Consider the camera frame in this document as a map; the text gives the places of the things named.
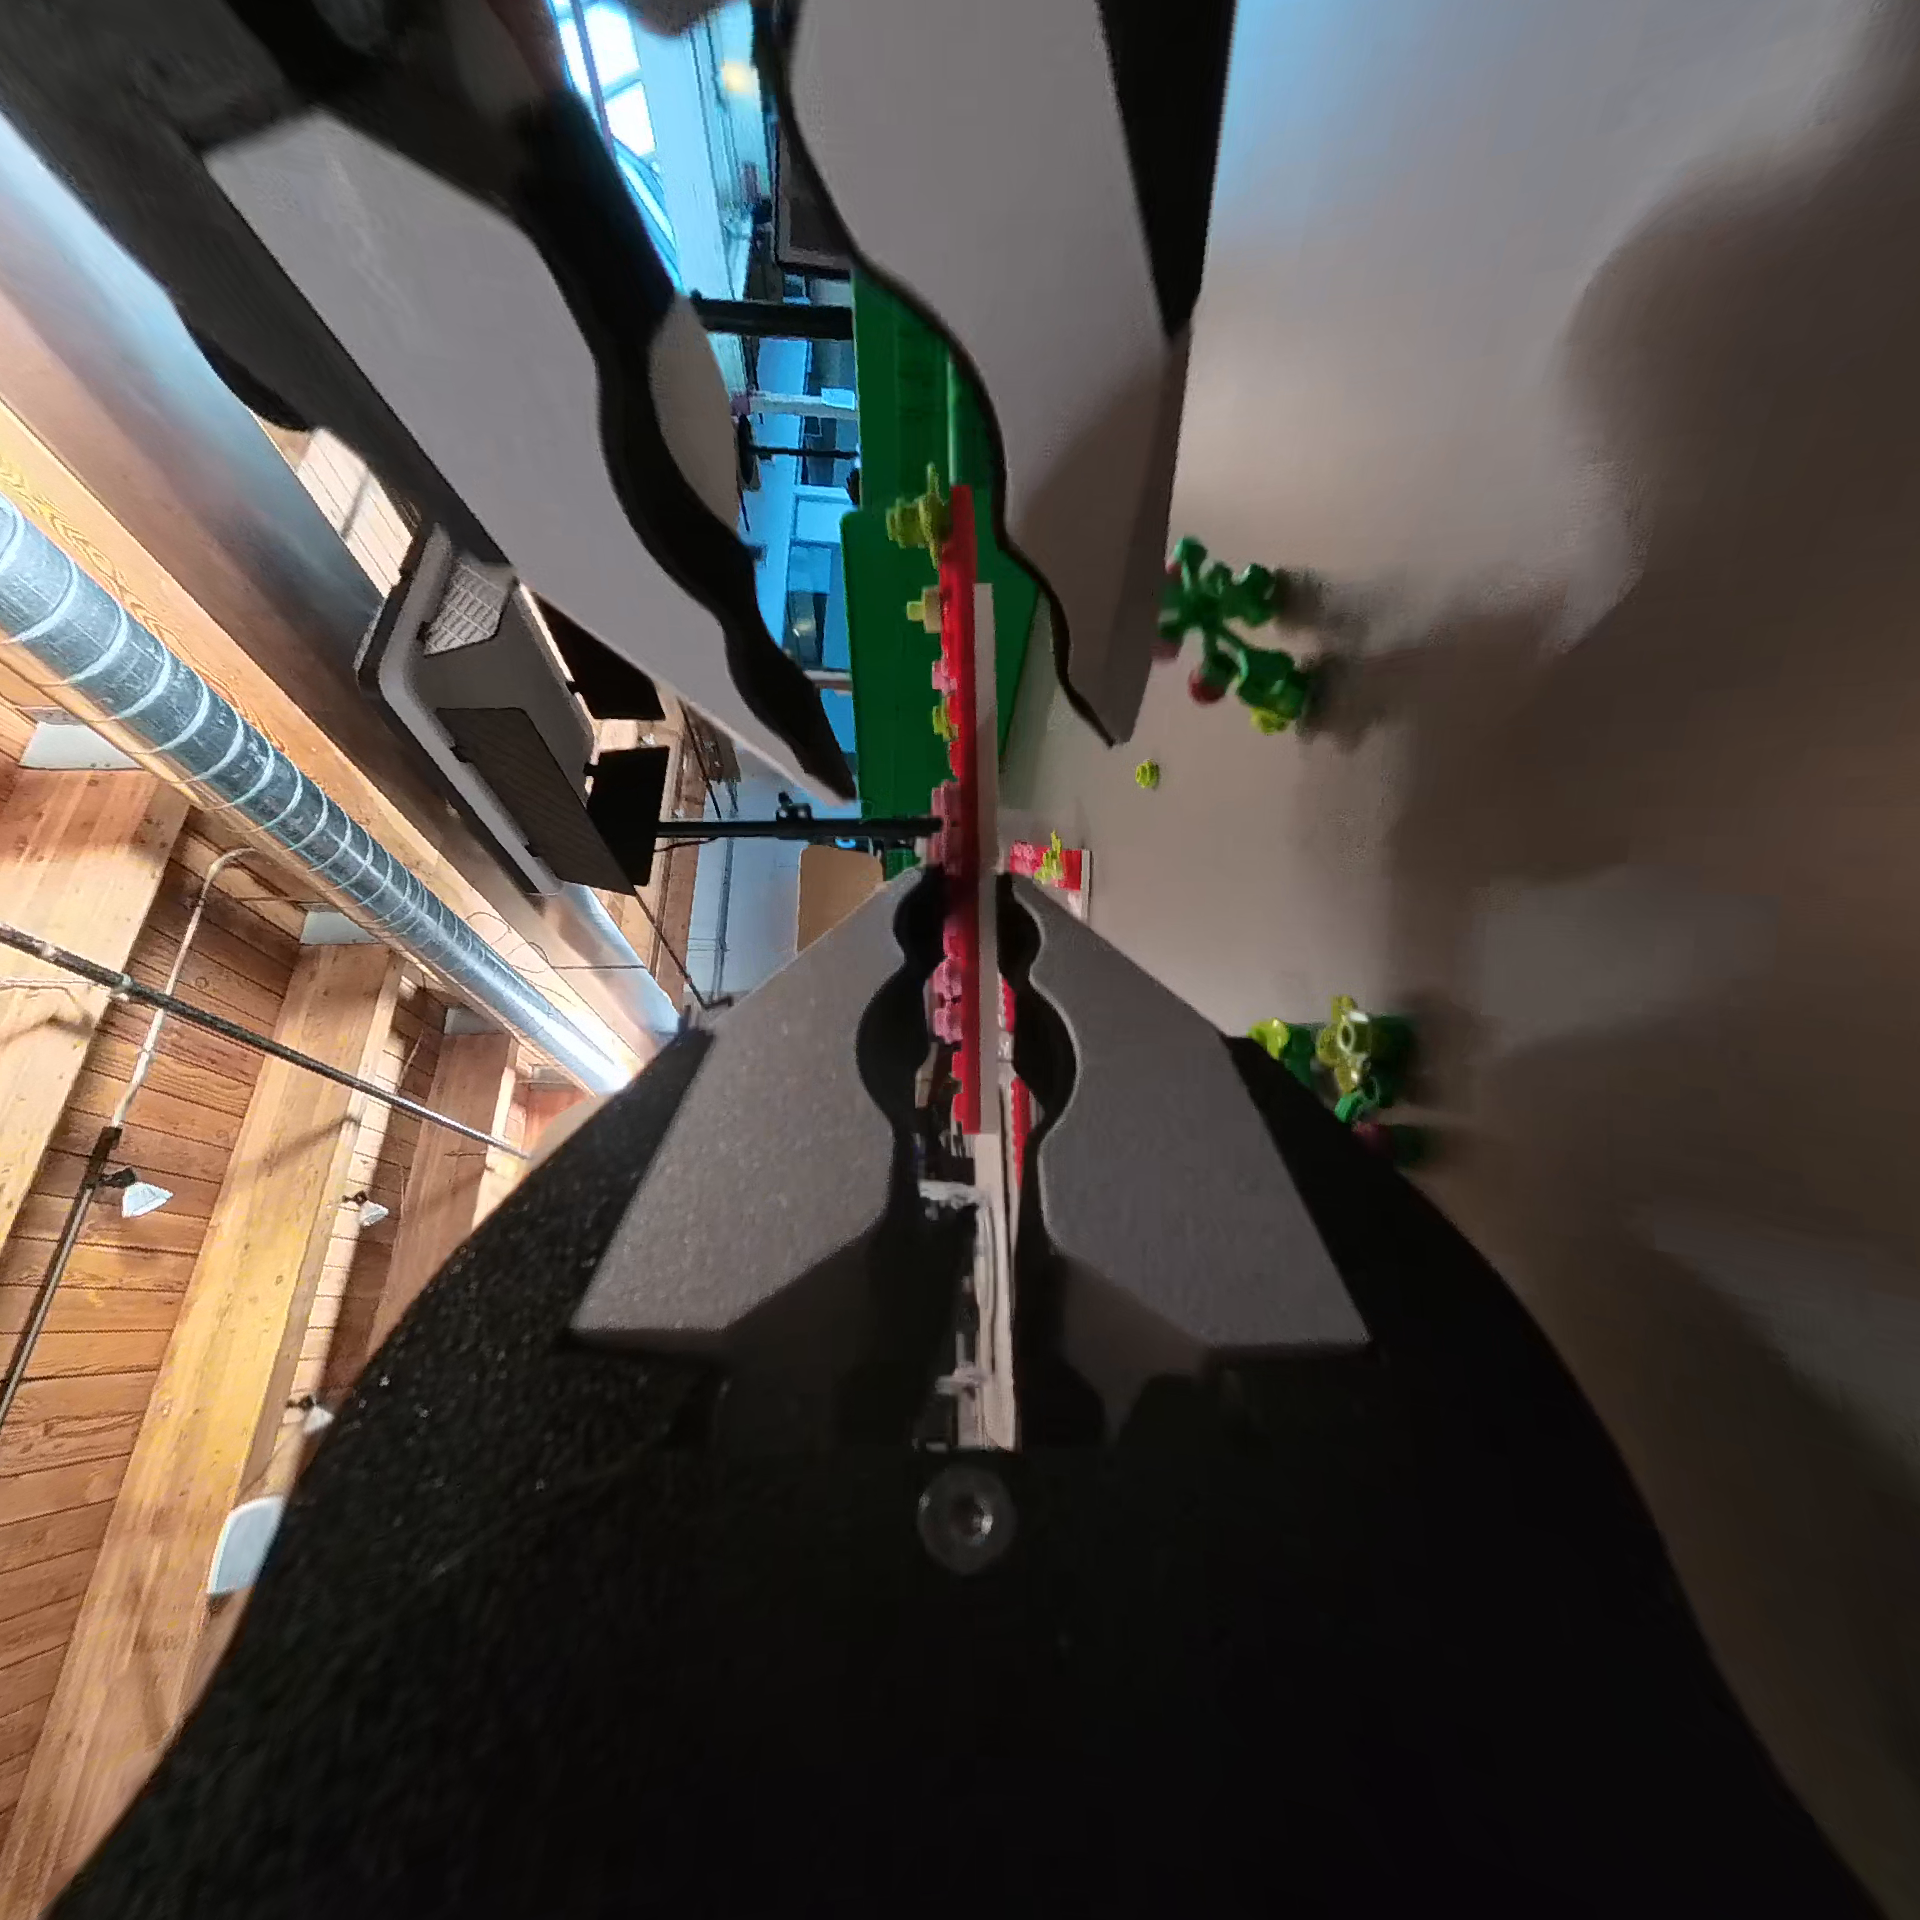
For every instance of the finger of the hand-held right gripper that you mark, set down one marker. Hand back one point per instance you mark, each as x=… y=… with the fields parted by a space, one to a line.
x=450 y=331
x=1021 y=225

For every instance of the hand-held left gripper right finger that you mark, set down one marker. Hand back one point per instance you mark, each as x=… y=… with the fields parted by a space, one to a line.
x=1185 y=1200

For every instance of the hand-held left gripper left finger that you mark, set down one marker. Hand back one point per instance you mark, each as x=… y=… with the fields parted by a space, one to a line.
x=751 y=1170

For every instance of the lego flower sprig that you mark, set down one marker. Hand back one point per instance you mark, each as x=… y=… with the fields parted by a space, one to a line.
x=1351 y=1051

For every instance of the red lego strip with flowers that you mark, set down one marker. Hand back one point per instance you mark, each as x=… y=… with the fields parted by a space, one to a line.
x=969 y=840

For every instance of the small red lime lego pieces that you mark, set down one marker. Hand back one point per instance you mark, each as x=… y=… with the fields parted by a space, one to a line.
x=1051 y=863

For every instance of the green lego baseplate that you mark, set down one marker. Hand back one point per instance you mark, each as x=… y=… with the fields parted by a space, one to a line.
x=885 y=630

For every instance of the green lego flower cluster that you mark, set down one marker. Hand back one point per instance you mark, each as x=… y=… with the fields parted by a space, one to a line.
x=1231 y=630

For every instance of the black monitor on stand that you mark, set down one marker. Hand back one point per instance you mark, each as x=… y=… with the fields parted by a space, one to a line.
x=626 y=819

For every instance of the ceiling spot lamp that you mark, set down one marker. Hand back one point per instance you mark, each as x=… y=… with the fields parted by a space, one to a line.
x=370 y=1209
x=143 y=1196

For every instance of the white ceiling unit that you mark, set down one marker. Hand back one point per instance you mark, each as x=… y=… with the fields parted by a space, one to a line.
x=495 y=721

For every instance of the white ceiling lamp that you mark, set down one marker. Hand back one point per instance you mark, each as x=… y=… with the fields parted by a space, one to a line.
x=244 y=1545

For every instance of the silver ventilation duct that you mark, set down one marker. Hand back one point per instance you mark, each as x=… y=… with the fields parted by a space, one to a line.
x=224 y=750

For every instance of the black ceiling rail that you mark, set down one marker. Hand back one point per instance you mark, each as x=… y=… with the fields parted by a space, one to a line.
x=271 y=1043

